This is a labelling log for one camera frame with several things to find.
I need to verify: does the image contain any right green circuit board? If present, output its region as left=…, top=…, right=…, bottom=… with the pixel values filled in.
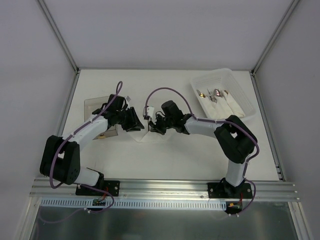
left=227, top=202, right=243, bottom=209

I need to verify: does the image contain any aluminium frame post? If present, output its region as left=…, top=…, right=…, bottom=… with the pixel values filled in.
left=251, top=0, right=301, bottom=76
left=36, top=0, right=79, bottom=74

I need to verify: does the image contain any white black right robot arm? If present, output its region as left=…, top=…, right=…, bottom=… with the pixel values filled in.
left=148, top=100, right=260, bottom=198

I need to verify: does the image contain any aluminium front rail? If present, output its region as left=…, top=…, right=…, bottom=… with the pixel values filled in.
left=29, top=177, right=301, bottom=202

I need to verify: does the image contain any left aluminium frame post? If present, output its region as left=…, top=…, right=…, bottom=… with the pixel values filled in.
left=36, top=0, right=79, bottom=74

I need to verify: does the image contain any white perforated plastic basket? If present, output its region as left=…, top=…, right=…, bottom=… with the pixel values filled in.
left=189, top=68, right=257, bottom=122

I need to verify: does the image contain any green circuit board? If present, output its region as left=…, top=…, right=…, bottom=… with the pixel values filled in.
left=227, top=202, right=243, bottom=209
left=92, top=198, right=106, bottom=206

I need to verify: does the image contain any left green circuit board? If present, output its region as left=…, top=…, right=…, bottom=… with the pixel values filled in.
left=92, top=198, right=106, bottom=206

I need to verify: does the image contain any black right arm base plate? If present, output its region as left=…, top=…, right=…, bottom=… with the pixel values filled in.
left=207, top=180, right=254, bottom=200

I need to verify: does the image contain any silver fork in basket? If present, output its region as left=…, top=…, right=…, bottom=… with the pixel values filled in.
left=207, top=89, right=217, bottom=103

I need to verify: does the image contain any silver spoon in basket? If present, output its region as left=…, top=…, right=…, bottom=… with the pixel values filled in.
left=213, top=88, right=223, bottom=98

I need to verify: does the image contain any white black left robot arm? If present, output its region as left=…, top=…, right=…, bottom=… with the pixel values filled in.
left=39, top=94, right=145, bottom=195

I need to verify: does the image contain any white slotted cable duct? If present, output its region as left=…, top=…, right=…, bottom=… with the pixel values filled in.
left=40, top=197, right=227, bottom=211

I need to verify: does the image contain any white paper napkin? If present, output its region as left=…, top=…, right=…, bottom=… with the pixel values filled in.
left=128, top=130, right=170, bottom=143

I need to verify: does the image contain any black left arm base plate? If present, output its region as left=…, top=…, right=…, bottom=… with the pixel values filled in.
left=75, top=178, right=121, bottom=197

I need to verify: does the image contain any clear acrylic tray box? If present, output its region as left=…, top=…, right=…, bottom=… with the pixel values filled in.
left=83, top=96, right=118, bottom=139

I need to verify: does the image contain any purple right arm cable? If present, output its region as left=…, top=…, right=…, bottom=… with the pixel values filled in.
left=142, top=87, right=261, bottom=217

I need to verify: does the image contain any rolled napkin in basket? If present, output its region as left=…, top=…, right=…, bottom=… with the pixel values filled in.
left=223, top=90, right=246, bottom=118

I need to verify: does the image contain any right aluminium frame post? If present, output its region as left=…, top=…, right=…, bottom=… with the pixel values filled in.
left=251, top=0, right=301, bottom=76

